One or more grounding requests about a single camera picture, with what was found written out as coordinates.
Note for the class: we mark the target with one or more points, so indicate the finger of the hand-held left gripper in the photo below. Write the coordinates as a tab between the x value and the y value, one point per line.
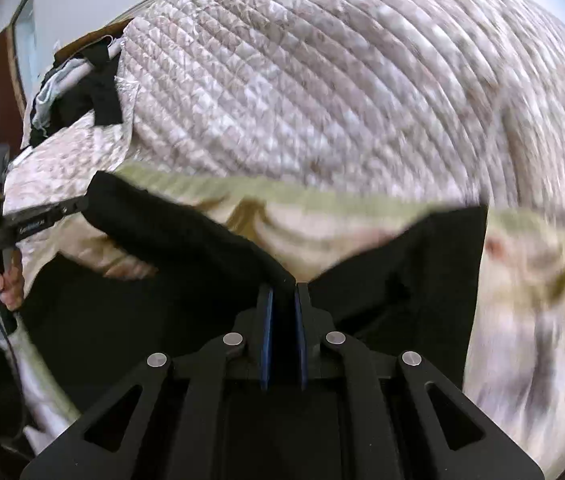
75	205

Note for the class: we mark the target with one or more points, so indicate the floral fleece blanket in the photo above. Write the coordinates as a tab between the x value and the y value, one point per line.
352	230

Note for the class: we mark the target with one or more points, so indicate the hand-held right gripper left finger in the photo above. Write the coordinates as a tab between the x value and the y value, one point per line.
266	345

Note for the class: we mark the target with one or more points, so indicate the black garment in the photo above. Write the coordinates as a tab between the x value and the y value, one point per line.
87	95

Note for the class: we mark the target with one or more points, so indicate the black pants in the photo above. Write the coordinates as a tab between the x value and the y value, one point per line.
162	270

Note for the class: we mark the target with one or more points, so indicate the quilted cover with large leaves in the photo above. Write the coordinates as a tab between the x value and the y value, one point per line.
72	160

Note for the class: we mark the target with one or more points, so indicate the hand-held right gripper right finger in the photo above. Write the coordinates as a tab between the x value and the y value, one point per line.
301	345

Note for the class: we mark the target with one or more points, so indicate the quilted bedspread with small leaves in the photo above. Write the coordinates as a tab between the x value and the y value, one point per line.
337	85

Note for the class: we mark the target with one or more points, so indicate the light blue cloth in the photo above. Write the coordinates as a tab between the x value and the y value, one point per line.
45	102

